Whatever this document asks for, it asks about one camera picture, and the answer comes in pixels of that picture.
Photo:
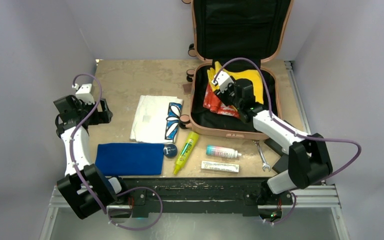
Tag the pink suitcase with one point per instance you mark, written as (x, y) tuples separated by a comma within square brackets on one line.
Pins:
[(242, 34)]

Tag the red white tie-dye cloth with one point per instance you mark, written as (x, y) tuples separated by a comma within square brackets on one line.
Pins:
[(214, 104)]

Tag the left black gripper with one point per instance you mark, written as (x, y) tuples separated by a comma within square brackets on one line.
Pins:
[(102, 117)]

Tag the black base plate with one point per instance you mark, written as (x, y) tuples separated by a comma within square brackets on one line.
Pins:
[(208, 195)]

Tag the black foam pad lower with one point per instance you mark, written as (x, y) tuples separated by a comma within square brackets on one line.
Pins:
[(282, 164)]

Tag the white teal spray bottle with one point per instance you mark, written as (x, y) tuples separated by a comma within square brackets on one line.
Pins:
[(222, 152)]

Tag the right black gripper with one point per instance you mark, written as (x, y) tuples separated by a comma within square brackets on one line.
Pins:
[(223, 96)]

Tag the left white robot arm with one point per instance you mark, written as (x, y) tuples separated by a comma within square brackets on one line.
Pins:
[(84, 186)]

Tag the white toothpaste box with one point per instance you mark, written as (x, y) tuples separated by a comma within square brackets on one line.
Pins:
[(220, 166)]

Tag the silver wrench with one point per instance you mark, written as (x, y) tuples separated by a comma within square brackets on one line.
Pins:
[(265, 164)]

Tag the aluminium rail frame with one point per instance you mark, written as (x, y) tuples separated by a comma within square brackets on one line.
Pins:
[(122, 82)]

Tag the black foam pad upper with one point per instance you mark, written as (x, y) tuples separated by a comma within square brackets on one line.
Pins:
[(277, 148)]

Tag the white shirt blue flower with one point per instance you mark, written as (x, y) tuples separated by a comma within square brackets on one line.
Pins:
[(156, 119)]

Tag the yellow cloth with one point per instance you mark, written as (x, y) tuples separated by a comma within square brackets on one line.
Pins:
[(250, 74)]

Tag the yellow green tube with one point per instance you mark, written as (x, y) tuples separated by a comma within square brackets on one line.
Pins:
[(185, 152)]

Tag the round dark blue tin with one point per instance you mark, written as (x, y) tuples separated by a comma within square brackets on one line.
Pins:
[(170, 151)]

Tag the blue folded cloth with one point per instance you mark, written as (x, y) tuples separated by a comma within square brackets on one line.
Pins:
[(130, 159)]

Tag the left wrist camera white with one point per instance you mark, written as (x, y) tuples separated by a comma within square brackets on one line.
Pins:
[(84, 93)]

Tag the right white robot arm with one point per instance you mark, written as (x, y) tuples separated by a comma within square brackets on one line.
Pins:
[(308, 157)]

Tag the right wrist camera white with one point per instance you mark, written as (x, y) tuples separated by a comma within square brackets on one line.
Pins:
[(221, 82)]

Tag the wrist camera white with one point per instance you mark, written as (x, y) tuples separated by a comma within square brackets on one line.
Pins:
[(84, 93), (221, 82)]

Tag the black foam pad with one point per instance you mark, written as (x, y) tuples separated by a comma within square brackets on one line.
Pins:
[(277, 148), (282, 164)]

